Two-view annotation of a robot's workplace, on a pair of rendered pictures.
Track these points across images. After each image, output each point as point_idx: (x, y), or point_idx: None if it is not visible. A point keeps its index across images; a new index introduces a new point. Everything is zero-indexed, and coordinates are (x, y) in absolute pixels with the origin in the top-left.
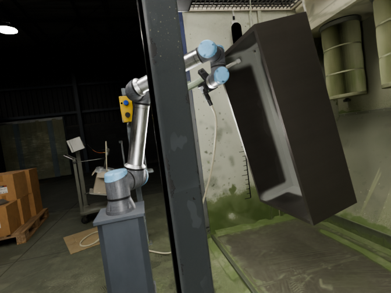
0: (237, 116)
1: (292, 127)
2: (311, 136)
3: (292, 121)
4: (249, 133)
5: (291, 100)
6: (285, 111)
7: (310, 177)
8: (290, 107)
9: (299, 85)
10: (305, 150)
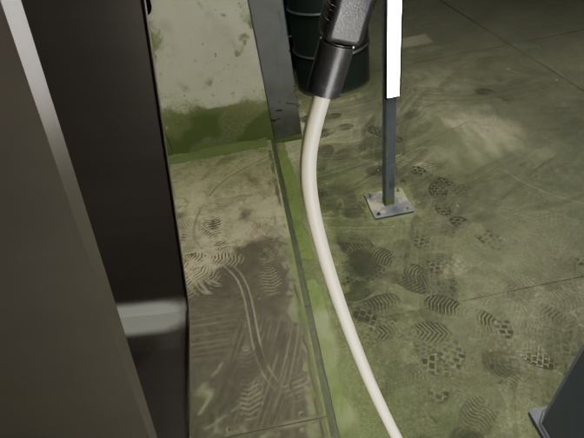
0: (68, 325)
1: (141, 129)
2: (95, 168)
3: (132, 114)
4: (49, 430)
5: (102, 57)
6: (138, 82)
7: (149, 242)
8: (117, 76)
9: (45, 17)
10: (131, 190)
